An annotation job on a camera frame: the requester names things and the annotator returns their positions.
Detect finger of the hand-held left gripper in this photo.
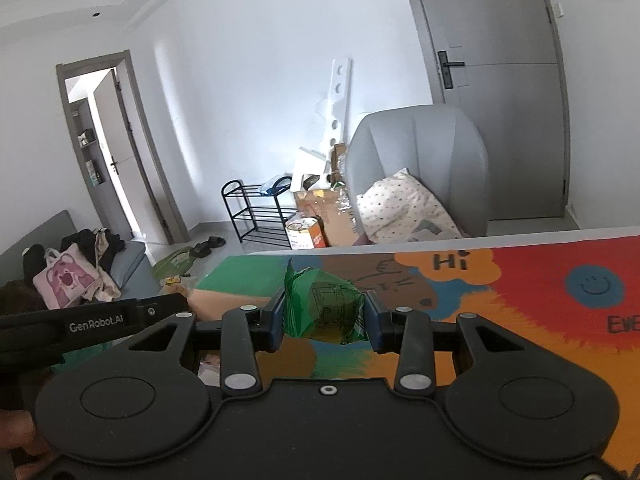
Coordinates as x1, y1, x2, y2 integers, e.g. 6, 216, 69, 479
135, 292, 190, 328

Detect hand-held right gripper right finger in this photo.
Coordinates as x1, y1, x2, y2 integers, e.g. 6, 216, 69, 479
364, 290, 562, 397

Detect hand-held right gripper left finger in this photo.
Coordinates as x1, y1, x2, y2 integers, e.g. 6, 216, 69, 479
107, 292, 287, 398

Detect dark green snack packet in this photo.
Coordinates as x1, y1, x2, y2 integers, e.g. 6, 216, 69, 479
282, 258, 366, 346

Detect brown cardboard box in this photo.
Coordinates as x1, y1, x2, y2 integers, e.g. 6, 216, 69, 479
189, 287, 275, 388

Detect person's left hand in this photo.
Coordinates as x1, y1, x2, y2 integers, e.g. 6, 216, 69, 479
0, 409, 48, 466

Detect green frog rug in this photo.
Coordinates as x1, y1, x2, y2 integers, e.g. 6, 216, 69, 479
151, 246, 201, 281

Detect dark brown cloth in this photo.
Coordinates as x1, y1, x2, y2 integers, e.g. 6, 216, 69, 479
0, 280, 53, 317

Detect pink tote bag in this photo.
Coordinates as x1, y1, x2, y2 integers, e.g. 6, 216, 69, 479
32, 244, 101, 309

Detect grey sofa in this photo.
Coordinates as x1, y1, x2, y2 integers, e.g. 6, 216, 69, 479
0, 210, 151, 311

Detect beige cloth bag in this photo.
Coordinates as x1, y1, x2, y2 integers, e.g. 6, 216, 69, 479
92, 229, 122, 302

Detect dark slippers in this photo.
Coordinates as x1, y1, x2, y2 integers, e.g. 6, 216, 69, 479
192, 236, 227, 257

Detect black bag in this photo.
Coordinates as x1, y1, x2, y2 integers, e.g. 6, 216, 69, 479
20, 244, 47, 276

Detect orange white bucket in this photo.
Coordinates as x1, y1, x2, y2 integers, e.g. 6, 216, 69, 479
285, 216, 328, 250

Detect black clothing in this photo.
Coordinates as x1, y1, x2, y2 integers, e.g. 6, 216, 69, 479
60, 229, 126, 261

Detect black shoe rack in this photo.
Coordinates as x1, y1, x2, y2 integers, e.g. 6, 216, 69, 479
221, 179, 296, 248

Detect cardboard boxes on floor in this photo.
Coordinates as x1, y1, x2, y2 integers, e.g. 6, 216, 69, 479
294, 185, 361, 248

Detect polka dot pillow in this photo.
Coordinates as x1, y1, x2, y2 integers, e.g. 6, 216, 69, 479
356, 169, 463, 245

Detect blue item on rack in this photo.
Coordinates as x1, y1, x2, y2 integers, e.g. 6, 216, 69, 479
257, 176, 293, 196

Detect colourful printed table mat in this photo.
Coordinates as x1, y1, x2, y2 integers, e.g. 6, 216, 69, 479
195, 234, 640, 478

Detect open grey door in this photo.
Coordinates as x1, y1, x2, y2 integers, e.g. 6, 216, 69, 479
56, 50, 190, 246

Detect grey bookshelf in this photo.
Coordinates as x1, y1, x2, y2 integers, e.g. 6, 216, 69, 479
70, 99, 108, 188

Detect grey chair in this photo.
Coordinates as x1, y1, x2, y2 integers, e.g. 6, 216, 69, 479
346, 105, 490, 243

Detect white board with holes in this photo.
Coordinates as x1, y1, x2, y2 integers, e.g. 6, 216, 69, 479
315, 57, 353, 188

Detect black door handle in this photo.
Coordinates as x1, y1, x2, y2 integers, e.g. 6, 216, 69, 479
436, 50, 466, 91

